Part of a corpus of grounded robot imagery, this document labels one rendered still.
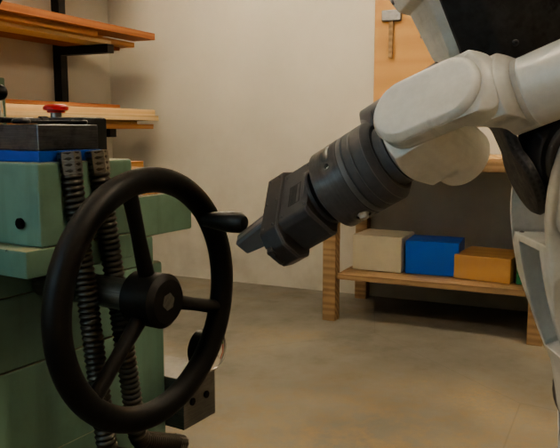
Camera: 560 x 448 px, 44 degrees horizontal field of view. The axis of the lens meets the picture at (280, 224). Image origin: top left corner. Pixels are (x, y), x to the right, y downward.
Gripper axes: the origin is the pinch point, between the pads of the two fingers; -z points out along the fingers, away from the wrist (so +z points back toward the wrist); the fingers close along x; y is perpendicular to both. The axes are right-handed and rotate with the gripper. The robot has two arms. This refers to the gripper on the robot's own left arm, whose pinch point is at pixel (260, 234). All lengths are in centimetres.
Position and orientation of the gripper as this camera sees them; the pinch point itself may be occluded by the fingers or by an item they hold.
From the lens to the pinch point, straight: 80.1
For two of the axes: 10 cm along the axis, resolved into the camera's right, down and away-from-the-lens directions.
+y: -6.7, -5.8, -4.6
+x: 1.0, -6.9, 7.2
